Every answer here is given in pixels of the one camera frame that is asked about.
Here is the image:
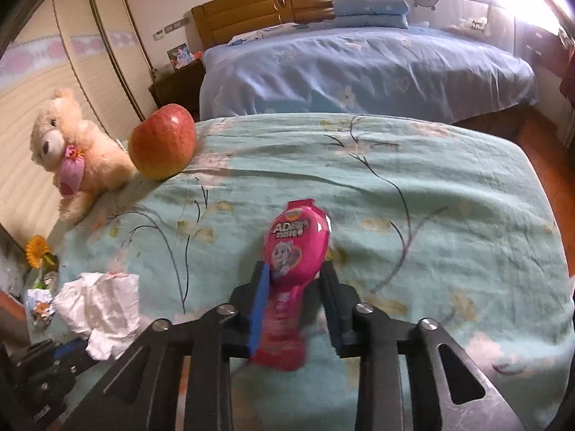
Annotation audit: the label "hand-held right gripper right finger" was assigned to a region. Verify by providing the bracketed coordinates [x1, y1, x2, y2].
[317, 260, 528, 431]

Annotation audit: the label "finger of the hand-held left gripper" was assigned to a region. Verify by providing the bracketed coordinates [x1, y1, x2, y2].
[51, 339, 97, 372]

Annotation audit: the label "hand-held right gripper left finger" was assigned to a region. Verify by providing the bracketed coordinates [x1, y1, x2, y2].
[58, 260, 275, 431]

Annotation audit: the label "white tissue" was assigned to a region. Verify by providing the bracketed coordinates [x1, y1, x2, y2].
[53, 272, 141, 361]

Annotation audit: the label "pink plastic bottle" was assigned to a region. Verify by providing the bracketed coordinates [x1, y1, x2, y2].
[249, 200, 333, 372]

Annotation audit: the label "small white printed wrapper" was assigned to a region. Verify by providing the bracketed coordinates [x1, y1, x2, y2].
[26, 287, 55, 324]

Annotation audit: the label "orange sunflower toy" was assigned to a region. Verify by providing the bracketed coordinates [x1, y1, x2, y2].
[24, 235, 59, 288]

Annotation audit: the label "teal floral sheet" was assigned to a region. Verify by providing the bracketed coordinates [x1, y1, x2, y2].
[31, 114, 575, 431]

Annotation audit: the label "red apple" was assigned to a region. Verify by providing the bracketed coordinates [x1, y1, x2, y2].
[129, 103, 197, 180]

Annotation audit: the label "cream teddy bear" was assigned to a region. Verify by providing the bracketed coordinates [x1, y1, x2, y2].
[30, 89, 135, 224]

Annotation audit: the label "blue floral bed cover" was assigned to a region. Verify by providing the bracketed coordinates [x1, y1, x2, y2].
[199, 26, 540, 122]

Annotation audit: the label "dark wooden nightstand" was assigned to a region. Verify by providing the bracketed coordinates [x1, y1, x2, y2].
[149, 60, 206, 120]

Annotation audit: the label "white printed pillow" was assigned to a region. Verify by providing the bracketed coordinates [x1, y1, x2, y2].
[229, 27, 311, 46]

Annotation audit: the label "folded blue pillows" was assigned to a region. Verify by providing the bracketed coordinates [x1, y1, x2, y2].
[332, 0, 410, 30]

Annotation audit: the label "wooden bed headboard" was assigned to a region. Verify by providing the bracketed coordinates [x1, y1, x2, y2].
[192, 0, 352, 50]

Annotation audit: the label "white sliding wardrobe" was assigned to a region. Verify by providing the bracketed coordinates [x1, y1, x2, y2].
[0, 0, 158, 252]

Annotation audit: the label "dark red hanging coat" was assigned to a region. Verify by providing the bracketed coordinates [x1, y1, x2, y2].
[559, 27, 575, 99]

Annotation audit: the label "wooden bed frame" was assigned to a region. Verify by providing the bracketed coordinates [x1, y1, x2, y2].
[449, 103, 535, 138]

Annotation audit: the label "small photo frame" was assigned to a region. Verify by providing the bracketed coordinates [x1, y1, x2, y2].
[167, 43, 192, 70]

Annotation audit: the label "white wall switch panel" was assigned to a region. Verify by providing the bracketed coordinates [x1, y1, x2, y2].
[153, 20, 189, 41]

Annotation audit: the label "grey bed guard rail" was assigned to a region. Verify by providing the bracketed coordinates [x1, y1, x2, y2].
[395, 0, 522, 50]

